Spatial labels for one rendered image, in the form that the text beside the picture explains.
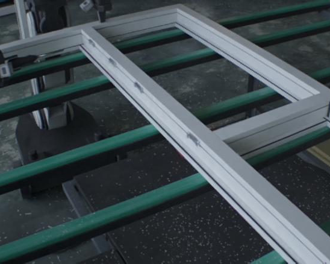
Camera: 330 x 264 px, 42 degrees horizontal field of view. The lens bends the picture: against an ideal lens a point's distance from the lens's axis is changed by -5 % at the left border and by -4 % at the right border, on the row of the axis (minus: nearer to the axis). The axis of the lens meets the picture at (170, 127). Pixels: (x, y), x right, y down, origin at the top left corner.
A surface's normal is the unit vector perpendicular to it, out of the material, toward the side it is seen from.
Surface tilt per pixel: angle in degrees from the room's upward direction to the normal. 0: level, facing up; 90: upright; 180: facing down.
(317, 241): 0
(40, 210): 0
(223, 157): 0
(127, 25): 90
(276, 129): 90
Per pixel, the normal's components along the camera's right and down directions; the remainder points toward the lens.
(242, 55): -0.87, 0.29
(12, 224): -0.01, -0.83
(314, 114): 0.50, 0.48
